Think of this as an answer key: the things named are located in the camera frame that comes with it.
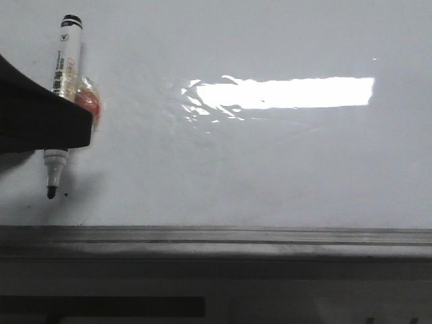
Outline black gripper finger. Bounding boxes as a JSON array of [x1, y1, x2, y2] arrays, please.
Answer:
[[1, 57, 92, 154]]

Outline red round magnet with tape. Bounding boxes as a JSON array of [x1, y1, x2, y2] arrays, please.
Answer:
[[74, 75, 103, 132]]

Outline grey aluminium whiteboard frame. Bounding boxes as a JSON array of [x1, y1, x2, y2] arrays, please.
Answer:
[[1, 225, 431, 261]]

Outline white whiteboard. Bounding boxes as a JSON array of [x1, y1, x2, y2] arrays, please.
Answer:
[[1, 1, 431, 228]]

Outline black and white whiteboard marker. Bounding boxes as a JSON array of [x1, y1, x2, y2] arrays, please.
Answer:
[[43, 14, 82, 199]]

